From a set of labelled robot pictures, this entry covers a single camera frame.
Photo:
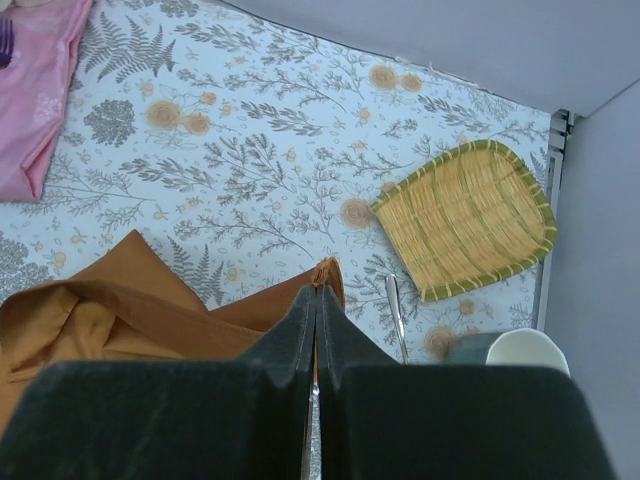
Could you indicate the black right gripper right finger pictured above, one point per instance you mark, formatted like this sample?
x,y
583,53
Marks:
x,y
384,420

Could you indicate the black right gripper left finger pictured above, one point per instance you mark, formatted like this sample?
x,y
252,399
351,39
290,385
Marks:
x,y
239,419

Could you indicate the orange cloth napkin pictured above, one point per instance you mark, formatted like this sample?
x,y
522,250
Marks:
x,y
129,305

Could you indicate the silver metal spoon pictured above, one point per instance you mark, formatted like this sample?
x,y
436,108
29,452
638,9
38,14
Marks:
x,y
392,290

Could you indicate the grey white mug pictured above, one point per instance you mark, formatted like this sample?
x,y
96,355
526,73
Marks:
x,y
523,347

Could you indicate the woven bamboo basket tray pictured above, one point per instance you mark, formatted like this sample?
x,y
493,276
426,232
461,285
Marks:
x,y
471,217

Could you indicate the floral patterned table mat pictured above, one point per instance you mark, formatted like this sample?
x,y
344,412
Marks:
x,y
245,152

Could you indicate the pink cloth placemat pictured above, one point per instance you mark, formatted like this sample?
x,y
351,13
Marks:
x,y
35,88

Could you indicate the purple plastic fork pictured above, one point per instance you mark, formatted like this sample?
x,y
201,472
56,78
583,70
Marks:
x,y
6,42

